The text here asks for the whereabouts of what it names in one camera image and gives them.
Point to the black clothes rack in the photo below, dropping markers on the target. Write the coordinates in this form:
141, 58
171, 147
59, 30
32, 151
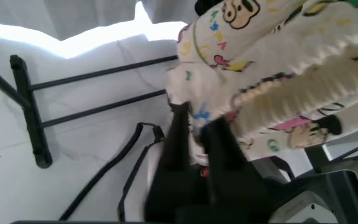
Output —
33, 124

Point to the cream printed garment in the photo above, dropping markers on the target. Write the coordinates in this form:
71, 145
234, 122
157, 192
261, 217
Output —
259, 62

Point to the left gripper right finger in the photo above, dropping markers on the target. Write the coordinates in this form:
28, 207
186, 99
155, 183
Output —
235, 193

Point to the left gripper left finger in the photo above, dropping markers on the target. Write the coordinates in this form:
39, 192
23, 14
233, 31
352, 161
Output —
172, 186

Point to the white curtain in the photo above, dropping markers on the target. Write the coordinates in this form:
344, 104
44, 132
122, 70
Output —
73, 15

